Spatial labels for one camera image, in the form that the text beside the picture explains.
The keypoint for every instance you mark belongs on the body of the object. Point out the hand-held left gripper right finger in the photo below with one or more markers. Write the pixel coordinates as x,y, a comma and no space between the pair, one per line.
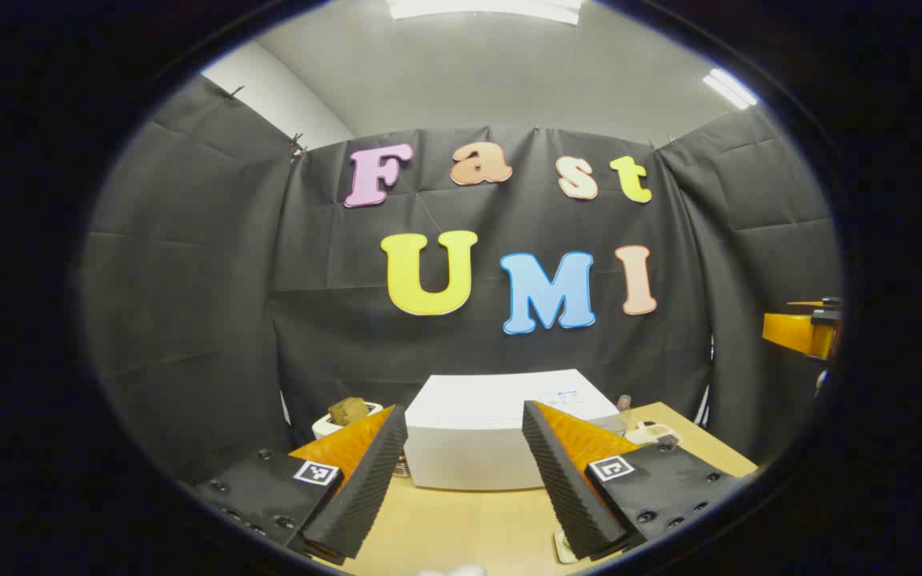
569,488

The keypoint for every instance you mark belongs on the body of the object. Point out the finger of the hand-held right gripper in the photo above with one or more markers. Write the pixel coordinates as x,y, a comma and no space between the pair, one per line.
789,332

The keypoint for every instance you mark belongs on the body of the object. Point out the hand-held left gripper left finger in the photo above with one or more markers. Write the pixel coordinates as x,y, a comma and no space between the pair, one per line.
365,488

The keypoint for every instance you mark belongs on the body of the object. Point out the white microwave oven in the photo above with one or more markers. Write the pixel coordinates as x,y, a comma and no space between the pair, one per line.
469,432

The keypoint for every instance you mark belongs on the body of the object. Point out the small ribbed metal object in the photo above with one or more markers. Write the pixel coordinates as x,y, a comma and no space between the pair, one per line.
402,466

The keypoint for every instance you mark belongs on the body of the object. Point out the pale green rectangular plate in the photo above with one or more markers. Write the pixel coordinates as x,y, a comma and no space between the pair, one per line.
563,548

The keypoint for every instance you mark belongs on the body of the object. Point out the white toaster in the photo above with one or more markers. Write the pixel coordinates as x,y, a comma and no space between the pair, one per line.
325,426

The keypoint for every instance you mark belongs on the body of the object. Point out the white divided dish with grains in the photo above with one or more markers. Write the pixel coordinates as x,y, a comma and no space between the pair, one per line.
649,434

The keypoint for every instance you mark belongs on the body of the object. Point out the clear bottle with red cap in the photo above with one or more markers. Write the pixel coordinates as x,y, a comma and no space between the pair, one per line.
624,402

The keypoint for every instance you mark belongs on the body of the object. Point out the black backdrop cloth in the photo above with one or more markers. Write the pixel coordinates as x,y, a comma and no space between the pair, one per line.
205,320

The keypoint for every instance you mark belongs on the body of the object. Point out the small ceiling light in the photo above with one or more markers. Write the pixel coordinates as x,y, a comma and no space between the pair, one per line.
729,86

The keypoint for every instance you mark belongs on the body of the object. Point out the long ceiling light panel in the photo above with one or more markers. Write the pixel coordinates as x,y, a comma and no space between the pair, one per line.
485,8

